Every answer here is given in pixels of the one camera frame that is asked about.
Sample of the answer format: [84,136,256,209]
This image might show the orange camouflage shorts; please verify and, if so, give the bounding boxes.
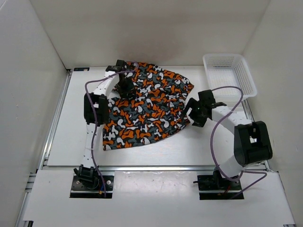
[103,62,194,150]

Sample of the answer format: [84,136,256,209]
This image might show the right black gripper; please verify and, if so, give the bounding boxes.
[180,97,207,128]

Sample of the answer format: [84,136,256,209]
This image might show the aluminium rail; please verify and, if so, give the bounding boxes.
[241,99,271,172]
[36,69,72,171]
[42,164,267,172]

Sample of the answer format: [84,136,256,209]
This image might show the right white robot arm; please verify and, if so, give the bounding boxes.
[182,90,273,189]

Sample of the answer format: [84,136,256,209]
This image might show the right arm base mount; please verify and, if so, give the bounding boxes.
[193,175,244,201]

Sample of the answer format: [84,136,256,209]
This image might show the left aluminium rail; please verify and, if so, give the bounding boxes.
[36,69,72,171]

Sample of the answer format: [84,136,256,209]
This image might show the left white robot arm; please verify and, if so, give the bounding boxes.
[74,60,139,190]

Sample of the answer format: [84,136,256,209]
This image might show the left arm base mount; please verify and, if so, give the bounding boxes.
[70,168,114,199]

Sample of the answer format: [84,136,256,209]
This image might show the right aluminium rail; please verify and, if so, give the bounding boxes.
[241,99,271,172]

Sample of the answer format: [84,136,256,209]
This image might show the front aluminium rail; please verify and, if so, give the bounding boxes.
[42,164,267,172]

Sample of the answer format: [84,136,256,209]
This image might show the white plastic mesh basket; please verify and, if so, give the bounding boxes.
[203,53,257,105]

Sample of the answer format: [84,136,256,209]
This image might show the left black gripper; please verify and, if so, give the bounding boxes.
[116,76,136,100]

